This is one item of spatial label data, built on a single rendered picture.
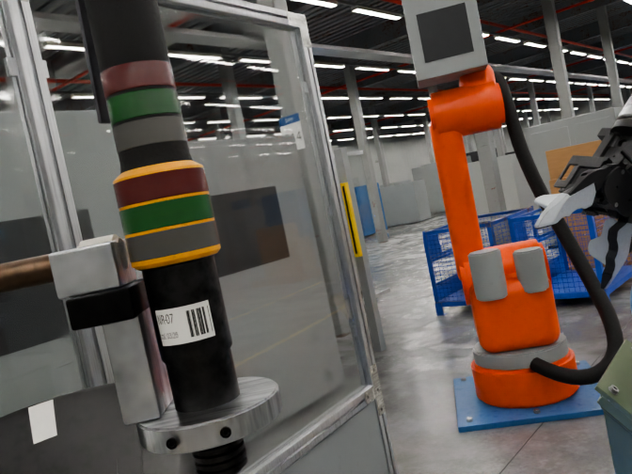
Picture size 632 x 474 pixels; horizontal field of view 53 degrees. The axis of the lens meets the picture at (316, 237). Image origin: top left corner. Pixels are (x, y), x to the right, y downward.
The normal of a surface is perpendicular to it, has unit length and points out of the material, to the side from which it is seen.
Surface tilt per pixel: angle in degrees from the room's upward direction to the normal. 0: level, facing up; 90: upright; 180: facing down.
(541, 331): 90
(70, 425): 40
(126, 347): 90
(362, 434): 90
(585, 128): 90
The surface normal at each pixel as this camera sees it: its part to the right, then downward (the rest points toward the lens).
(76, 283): 0.02, 0.05
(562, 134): -0.61, 0.17
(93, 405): 0.00, -0.77
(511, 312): -0.18, 0.09
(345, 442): 0.81, -0.14
